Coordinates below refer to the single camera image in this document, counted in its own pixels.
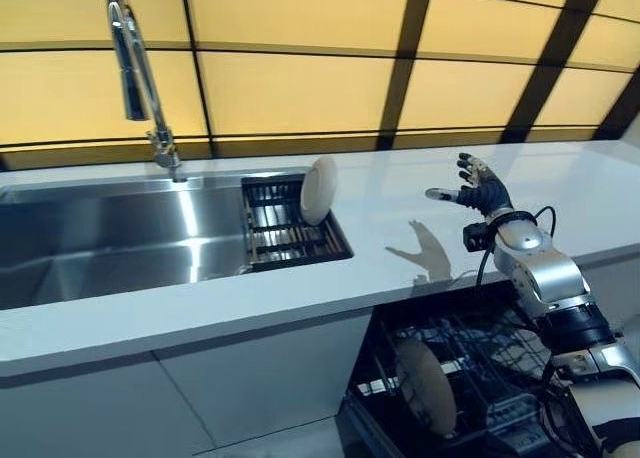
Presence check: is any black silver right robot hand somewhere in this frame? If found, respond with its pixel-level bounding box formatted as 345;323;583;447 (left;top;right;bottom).
424;152;515;219

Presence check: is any small beige ceramic plate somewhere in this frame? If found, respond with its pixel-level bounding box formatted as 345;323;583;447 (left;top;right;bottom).
299;155;338;226

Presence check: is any large beige ceramic plate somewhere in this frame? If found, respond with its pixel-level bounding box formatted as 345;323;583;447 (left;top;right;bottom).
394;337;459;439

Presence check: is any black dish drying rack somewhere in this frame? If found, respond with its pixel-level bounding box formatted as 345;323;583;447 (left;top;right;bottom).
240;173;355;274

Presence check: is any grey cutlery basket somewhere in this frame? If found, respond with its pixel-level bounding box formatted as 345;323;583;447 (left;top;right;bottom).
487;392;551;432

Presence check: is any stainless steel sink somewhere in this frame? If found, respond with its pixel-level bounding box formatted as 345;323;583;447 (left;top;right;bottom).
0;165;355;312

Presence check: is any chrome gooseneck kitchen faucet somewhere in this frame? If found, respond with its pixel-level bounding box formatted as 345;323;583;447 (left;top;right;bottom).
106;0;182;183

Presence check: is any wide white cabinet door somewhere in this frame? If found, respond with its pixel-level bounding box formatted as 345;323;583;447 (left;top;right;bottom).
0;350;216;458

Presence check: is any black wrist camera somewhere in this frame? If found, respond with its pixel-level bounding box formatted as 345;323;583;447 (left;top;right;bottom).
462;222;496;252

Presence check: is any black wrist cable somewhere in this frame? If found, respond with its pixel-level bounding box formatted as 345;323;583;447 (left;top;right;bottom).
474;206;557;285

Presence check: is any black wire dishwasher rack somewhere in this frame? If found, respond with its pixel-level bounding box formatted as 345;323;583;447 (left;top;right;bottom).
349;297;576;458

